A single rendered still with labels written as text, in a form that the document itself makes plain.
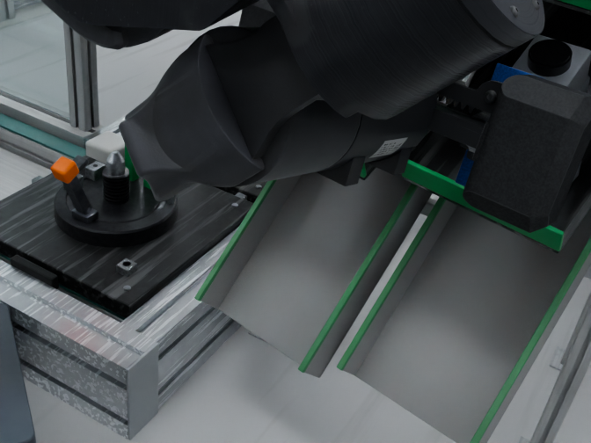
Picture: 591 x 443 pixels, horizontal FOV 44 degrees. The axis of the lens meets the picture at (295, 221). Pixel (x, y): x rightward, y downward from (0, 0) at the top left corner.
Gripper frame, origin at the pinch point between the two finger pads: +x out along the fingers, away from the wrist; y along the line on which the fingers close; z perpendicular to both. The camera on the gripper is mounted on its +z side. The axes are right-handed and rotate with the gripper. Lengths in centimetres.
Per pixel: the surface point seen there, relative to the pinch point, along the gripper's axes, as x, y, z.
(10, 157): 23, 70, -34
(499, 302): 23.0, -1.4, -18.9
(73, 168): 10.3, 40.6, -22.0
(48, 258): 9, 41, -32
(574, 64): 18.5, -1.2, 2.1
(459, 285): 22.8, 2.4, -19.1
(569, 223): 13.4, -6.2, -7.3
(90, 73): 29, 63, -19
